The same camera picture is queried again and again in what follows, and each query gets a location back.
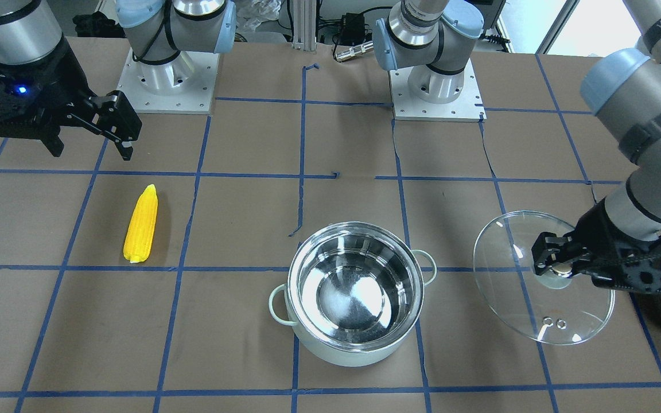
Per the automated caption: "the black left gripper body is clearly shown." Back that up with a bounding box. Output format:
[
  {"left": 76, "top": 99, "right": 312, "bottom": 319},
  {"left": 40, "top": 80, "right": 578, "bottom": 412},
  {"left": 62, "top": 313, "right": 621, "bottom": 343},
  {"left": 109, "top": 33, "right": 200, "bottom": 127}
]
[{"left": 571, "top": 202, "right": 661, "bottom": 294}]

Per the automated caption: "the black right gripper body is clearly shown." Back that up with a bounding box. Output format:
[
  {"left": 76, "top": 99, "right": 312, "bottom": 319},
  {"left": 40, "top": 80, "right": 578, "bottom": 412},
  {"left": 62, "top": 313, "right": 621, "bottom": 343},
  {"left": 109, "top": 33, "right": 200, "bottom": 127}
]
[{"left": 0, "top": 38, "right": 94, "bottom": 141}]

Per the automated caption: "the glass pot lid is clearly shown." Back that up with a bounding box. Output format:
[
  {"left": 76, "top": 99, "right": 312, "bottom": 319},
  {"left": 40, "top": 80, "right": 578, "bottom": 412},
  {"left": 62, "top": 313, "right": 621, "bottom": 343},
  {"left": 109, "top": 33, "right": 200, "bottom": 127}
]
[{"left": 473, "top": 210, "right": 616, "bottom": 345}]

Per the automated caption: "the yellow corn cob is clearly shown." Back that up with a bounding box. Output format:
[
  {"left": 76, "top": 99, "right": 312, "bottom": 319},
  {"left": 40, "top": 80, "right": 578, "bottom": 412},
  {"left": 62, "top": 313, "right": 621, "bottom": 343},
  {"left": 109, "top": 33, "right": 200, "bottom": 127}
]
[{"left": 122, "top": 184, "right": 158, "bottom": 263}]

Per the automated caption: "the pale green electric pot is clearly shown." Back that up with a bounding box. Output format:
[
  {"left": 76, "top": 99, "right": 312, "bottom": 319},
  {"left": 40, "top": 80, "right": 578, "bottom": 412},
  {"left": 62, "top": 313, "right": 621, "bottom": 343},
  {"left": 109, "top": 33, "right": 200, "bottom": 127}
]
[{"left": 268, "top": 221, "right": 438, "bottom": 368}]

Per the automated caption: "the black power adapter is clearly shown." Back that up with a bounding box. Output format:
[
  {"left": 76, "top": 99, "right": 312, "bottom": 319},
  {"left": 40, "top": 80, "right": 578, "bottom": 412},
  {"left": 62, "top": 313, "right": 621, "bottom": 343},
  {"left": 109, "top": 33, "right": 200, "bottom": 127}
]
[{"left": 338, "top": 13, "right": 366, "bottom": 45}]

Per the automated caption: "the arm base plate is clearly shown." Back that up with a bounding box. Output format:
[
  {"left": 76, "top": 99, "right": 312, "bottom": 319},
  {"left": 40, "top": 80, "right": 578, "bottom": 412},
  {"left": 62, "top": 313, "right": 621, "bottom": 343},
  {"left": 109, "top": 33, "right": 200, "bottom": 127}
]
[
  {"left": 388, "top": 60, "right": 487, "bottom": 122},
  {"left": 117, "top": 52, "right": 222, "bottom": 115}
]

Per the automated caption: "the aluminium frame post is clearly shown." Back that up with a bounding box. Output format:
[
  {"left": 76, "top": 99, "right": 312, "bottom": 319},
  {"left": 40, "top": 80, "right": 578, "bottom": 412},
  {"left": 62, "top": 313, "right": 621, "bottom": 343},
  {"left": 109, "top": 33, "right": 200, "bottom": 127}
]
[{"left": 289, "top": 1, "right": 318, "bottom": 53}]

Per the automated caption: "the metal cable connector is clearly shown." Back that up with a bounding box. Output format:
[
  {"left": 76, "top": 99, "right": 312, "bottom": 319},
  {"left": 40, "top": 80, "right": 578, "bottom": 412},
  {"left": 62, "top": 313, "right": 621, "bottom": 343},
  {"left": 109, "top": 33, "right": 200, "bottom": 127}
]
[{"left": 333, "top": 42, "right": 374, "bottom": 63}]

